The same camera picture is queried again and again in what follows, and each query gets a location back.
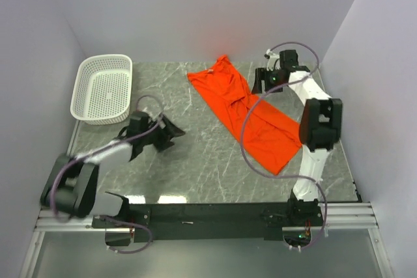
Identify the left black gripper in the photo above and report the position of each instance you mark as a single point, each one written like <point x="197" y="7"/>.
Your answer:
<point x="171" y="130"/>

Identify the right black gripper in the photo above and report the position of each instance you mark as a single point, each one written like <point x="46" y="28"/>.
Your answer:
<point x="262" y="73"/>

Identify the orange t shirt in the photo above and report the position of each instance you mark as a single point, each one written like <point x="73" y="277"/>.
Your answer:
<point x="269" y="136"/>

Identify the white perforated plastic basket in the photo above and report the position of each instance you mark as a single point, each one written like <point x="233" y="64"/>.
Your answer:
<point x="102" y="90"/>

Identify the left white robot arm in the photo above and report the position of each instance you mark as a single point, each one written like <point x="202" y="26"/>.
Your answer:
<point x="72" y="186"/>

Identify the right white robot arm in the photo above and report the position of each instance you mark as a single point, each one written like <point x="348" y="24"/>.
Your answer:
<point x="320" y="124"/>

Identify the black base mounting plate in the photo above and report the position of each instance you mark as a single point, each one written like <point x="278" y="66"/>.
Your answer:
<point x="264" y="220"/>

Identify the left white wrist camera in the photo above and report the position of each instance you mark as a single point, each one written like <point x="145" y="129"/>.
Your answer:
<point x="158" y="121"/>

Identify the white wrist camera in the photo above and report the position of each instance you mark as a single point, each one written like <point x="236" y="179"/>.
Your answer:
<point x="271" y="56"/>
<point x="158" y="121"/>

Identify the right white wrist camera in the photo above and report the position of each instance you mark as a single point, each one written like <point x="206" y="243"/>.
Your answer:
<point x="271" y="56"/>

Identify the aluminium frame rail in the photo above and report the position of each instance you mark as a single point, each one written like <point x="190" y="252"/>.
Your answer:
<point x="206" y="166"/>

